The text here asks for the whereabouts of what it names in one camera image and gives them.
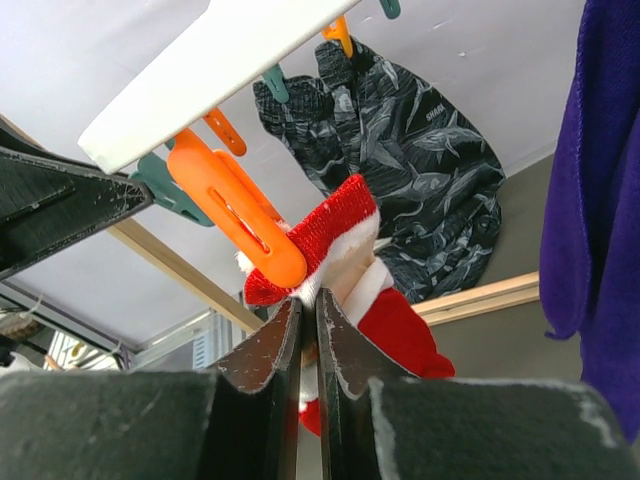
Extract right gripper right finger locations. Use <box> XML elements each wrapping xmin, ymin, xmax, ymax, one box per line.
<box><xmin>315</xmin><ymin>290</ymin><xmax>635</xmax><ymax>479</ymax></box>

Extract dark patterned shorts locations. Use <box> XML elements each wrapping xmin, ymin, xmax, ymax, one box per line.
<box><xmin>252</xmin><ymin>41</ymin><xmax>505</xmax><ymax>303</ymax></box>

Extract red santa sock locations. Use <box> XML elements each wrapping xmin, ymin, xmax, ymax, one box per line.
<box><xmin>234</xmin><ymin>173</ymin><xmax>457</xmax><ymax>439</ymax></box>

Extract teal clip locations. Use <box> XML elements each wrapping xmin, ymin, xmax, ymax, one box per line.
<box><xmin>129</xmin><ymin>152</ymin><xmax>214</xmax><ymax>227</ymax></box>

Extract wooden drying rack frame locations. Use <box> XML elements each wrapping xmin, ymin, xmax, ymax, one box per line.
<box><xmin>0</xmin><ymin>114</ymin><xmax>541</xmax><ymax>334</ymax></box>

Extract purple towel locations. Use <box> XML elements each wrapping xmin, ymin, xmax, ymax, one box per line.
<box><xmin>539</xmin><ymin>1</ymin><xmax>639</xmax><ymax>441</ymax></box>

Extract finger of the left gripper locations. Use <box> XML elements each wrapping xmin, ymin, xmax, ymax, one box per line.
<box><xmin>1</xmin><ymin>119</ymin><xmax>154</xmax><ymax>279</ymax></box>

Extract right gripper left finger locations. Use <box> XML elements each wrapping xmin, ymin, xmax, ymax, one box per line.
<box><xmin>1</xmin><ymin>299</ymin><xmax>302</xmax><ymax>479</ymax></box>

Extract white round clip hanger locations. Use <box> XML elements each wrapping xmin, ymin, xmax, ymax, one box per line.
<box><xmin>77</xmin><ymin>0</ymin><xmax>355</xmax><ymax>174</ymax></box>

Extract orange clip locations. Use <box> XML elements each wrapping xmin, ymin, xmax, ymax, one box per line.
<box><xmin>167</xmin><ymin>130</ymin><xmax>307</xmax><ymax>288</ymax></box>

